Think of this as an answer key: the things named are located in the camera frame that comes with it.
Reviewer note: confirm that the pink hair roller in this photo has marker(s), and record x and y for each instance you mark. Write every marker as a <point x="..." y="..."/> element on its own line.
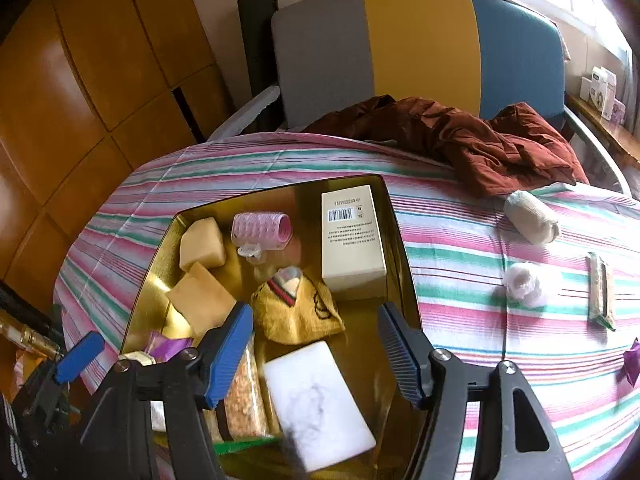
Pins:
<point x="260" y="230"/>

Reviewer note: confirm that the purple box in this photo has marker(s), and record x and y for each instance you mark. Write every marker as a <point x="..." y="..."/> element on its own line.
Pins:
<point x="619" y="110"/>

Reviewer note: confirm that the clear packet of nuts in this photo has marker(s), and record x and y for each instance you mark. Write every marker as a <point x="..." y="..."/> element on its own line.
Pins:
<point x="245" y="400"/>

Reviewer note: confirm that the cream cardboard box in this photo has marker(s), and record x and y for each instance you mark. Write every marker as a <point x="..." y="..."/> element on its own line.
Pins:
<point x="350" y="245"/>

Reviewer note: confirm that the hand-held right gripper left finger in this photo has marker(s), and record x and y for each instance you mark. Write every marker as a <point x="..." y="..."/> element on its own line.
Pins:
<point x="225" y="355"/>

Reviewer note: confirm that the yellow sock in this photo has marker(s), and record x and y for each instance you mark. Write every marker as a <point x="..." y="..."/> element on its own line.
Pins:
<point x="300" y="315"/>

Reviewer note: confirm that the large white box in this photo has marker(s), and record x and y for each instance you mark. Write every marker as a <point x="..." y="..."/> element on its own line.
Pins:
<point x="603" y="85"/>

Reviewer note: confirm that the gold metal tin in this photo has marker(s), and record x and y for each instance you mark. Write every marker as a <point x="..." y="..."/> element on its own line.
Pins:
<point x="360" y="320"/>

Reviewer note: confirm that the black rolled mat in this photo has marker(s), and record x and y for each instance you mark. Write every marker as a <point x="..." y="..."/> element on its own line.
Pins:
<point x="255" y="50"/>

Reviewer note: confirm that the clear plastic clip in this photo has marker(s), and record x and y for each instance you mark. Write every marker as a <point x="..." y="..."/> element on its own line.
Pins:
<point x="250" y="251"/>

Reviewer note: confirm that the wooden desk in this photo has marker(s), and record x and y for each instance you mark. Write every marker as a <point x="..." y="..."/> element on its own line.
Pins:
<point x="615" y="135"/>

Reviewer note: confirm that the grey bed rail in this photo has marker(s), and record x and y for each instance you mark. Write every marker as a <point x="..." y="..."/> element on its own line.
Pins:
<point x="595" y="150"/>
<point x="240" y="112"/>

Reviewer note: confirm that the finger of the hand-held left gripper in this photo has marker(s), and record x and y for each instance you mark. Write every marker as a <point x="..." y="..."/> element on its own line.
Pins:
<point x="80" y="356"/>

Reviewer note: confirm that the small white box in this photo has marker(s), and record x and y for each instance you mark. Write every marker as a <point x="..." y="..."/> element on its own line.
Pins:
<point x="586" y="87"/>

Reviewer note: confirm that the brass metal rod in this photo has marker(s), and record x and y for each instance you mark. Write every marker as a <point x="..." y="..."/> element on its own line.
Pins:
<point x="25" y="337"/>

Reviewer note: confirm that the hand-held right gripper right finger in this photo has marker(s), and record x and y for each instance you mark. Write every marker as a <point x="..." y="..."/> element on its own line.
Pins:
<point x="400" y="355"/>

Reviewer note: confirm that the maroon jacket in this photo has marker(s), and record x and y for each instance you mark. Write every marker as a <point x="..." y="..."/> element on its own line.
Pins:
<point x="475" y="145"/>

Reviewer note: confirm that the wooden wardrobe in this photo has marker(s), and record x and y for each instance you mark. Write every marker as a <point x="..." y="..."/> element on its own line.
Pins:
<point x="75" y="110"/>

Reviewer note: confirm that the green plastic item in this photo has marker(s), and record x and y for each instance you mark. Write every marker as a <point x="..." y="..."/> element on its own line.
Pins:
<point x="245" y="445"/>

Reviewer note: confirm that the yellow sponge block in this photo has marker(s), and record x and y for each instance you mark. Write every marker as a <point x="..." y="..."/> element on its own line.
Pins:
<point x="200" y="245"/>
<point x="200" y="297"/>

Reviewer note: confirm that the beige rolled sock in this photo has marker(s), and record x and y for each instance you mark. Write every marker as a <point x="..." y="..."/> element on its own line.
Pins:
<point x="530" y="217"/>

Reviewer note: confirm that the purple foil wrapper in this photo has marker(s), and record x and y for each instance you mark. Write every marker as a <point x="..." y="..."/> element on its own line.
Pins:
<point x="634" y="362"/>
<point x="167" y="347"/>

